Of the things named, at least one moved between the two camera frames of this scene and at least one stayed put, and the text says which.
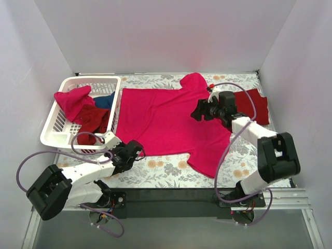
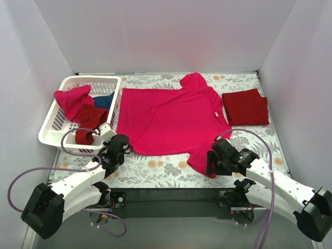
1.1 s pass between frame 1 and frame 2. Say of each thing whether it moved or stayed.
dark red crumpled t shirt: stayed
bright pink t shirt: stayed
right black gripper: moved
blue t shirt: stayed
